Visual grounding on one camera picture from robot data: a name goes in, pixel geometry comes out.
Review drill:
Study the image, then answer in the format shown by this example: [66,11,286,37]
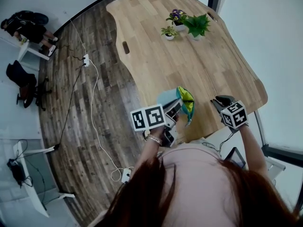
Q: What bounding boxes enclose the green leafy potted plant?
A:
[183,13,212,41]

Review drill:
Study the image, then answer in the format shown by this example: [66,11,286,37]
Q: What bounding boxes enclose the person's left forearm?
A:
[135,126,167,168]

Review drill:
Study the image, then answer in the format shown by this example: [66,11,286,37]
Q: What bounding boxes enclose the small variegated potted plant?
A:
[160,25,179,41]

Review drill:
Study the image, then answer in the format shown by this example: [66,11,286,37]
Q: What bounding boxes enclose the long black cable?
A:
[53,64,86,151]

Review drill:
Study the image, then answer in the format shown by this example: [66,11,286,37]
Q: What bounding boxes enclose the person's torso in pink shirt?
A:
[160,143,238,227]

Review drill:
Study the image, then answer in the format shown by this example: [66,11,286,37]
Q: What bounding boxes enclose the light blue drawstring pouch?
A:
[156,86,196,128]

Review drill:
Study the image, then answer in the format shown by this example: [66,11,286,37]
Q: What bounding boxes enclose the person's right forearm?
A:
[237,124,269,175]

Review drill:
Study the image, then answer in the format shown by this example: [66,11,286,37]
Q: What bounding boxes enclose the dark screen tablet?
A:
[223,146,247,170]

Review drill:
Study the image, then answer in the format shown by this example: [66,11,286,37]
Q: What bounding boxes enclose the short black cable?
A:
[57,44,85,61]

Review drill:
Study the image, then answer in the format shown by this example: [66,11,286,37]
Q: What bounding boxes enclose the black office chair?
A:
[5,60,53,112]

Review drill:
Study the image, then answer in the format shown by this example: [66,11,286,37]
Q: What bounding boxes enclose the black box on desk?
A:
[6,158,25,187]

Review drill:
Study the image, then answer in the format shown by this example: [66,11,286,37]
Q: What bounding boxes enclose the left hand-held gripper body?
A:
[130,103,178,148]

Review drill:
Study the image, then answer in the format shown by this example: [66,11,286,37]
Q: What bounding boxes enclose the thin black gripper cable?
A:
[218,131,234,151]

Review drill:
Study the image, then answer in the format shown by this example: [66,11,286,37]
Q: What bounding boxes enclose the purple flower potted plant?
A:
[165,8,188,32]

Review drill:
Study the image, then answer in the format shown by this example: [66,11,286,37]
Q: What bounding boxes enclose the white desk with metal frame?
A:
[12,139,77,218]

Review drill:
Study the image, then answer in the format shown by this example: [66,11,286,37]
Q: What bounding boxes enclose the thick white cable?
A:
[88,60,134,183]

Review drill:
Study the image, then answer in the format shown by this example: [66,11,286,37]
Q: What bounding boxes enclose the thin white cable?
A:
[70,19,87,56]

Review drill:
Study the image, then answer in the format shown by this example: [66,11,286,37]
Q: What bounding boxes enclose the white desk frame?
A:
[265,156,287,182]

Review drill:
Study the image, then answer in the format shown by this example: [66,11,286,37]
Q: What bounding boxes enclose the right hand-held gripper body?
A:
[219,100,249,134]

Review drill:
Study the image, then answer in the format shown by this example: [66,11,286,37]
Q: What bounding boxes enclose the small white table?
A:
[17,37,51,61]

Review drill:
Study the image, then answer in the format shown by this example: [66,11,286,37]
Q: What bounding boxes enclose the thin wrist bracelet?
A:
[147,135,164,147]

